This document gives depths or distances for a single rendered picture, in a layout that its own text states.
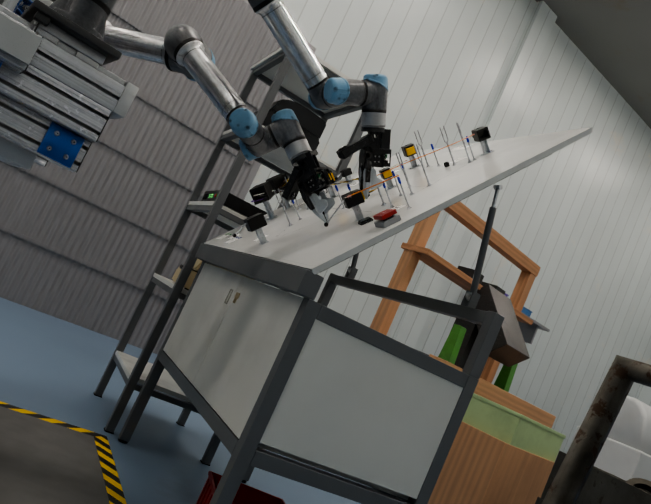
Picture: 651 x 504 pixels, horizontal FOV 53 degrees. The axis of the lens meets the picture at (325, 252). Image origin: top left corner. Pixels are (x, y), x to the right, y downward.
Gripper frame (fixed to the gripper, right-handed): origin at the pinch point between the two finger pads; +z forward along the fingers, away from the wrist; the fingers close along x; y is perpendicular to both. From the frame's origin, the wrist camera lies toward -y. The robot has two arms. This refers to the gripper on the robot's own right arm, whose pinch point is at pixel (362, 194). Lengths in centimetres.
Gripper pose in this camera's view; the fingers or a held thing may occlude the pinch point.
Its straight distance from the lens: 198.4
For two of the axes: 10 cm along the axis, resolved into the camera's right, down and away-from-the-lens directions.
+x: -2.0, -1.7, 9.7
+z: -0.5, 9.9, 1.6
